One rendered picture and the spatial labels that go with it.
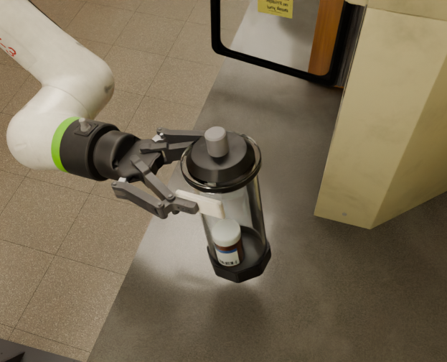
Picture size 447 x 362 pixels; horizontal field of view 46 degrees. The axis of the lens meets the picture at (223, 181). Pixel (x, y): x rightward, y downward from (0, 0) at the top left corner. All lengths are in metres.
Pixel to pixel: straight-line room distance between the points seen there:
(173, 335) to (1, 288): 1.31
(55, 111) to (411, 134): 0.56
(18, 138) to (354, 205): 0.59
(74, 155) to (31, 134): 0.09
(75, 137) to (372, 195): 0.51
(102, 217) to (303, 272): 1.34
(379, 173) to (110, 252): 1.39
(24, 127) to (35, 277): 1.29
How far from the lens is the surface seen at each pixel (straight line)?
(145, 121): 2.48
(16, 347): 2.01
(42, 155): 0.87
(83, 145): 0.81
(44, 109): 0.89
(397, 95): 0.78
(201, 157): 0.68
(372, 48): 0.73
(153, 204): 0.71
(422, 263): 1.03
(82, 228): 2.18
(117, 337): 0.93
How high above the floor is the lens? 1.80
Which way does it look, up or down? 54 degrees down
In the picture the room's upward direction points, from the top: straight up
